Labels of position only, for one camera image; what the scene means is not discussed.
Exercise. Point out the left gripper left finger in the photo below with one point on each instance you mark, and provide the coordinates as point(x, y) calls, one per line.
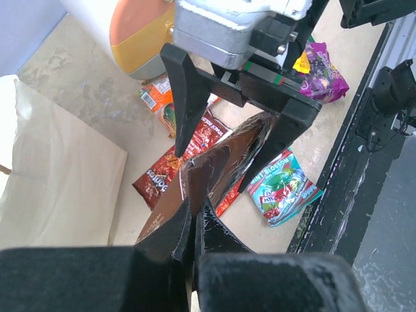
point(69, 279)

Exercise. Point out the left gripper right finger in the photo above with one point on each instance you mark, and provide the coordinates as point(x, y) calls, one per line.
point(232, 278)

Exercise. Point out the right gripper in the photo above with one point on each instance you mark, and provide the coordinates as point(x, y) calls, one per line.
point(266, 80)

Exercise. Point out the brown Kettle chips bag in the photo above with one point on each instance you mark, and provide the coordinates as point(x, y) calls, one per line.
point(211, 182)

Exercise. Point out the red Doritos bag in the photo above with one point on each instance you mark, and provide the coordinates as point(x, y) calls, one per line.
point(154, 181)

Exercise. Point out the purple candy bag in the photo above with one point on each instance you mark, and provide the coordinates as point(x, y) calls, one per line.
point(324, 83)

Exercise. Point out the teal Fox's candy bag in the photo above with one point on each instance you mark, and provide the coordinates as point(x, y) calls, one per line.
point(281, 190)

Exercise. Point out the white paper bag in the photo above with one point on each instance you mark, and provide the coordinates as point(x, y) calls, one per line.
point(60, 178)

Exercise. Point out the orange snack packet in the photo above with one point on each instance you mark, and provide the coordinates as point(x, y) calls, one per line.
point(157, 95)

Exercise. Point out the white cylinder toy drawers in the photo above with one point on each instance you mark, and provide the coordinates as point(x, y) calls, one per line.
point(131, 32)

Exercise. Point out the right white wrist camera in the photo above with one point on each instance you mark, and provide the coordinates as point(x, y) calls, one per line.
point(228, 33)

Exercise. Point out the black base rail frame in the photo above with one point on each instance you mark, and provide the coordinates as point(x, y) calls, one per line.
point(370, 139)

